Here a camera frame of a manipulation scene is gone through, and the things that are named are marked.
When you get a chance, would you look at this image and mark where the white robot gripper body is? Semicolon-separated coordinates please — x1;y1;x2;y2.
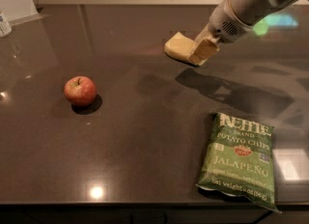
195;0;252;44

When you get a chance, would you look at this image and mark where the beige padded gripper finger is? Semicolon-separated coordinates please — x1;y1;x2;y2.
188;38;219;65

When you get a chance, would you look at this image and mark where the yellow wavy sponge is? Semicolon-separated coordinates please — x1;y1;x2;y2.
164;32;207;67

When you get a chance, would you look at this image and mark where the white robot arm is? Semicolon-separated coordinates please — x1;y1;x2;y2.
187;0;298;66

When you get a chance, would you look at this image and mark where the green jalapeño chips bag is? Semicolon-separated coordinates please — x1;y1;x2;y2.
197;112;277;211

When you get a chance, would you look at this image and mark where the red apple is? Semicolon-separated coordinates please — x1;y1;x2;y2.
64;76;97;106

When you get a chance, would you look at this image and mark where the white bottle with label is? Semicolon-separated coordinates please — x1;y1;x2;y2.
0;11;13;38

